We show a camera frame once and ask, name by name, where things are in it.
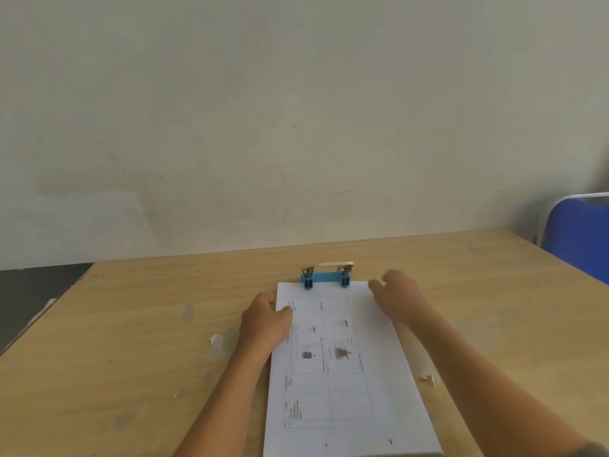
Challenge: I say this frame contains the person's left hand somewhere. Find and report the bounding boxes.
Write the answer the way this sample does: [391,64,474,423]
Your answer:
[237,293,294,356]

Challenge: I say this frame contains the person's right hand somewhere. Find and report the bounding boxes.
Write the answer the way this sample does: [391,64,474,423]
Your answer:
[368,269,425,327]

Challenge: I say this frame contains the white printed paper sheet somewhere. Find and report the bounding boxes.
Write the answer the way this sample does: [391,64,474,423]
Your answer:
[263,280,444,457]

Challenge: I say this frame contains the person's left forearm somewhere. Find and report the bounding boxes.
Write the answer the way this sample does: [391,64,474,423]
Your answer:
[173,339,278,457]

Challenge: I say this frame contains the person's right forearm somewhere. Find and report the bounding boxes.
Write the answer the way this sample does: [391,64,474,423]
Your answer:
[391,302,609,457]

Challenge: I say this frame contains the blue two-hole punch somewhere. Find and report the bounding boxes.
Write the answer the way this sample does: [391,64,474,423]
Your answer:
[300,262,356,290]

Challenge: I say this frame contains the blue chair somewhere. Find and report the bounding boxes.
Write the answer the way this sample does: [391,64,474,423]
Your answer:
[536,192,609,286]

